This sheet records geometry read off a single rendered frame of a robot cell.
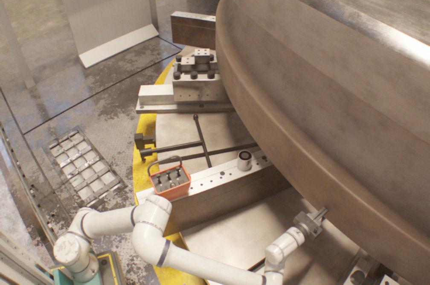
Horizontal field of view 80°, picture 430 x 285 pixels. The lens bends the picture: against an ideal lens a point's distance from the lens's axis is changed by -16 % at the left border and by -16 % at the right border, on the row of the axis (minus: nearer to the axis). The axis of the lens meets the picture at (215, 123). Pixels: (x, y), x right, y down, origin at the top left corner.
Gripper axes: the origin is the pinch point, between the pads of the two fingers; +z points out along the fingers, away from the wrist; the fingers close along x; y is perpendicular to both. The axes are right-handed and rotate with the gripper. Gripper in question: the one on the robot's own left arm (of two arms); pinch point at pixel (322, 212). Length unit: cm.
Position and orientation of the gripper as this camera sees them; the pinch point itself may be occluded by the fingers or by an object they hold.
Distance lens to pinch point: 144.0
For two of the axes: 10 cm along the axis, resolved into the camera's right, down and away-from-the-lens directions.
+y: 0.0, -7.2, -6.9
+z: 8.0, -4.2, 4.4
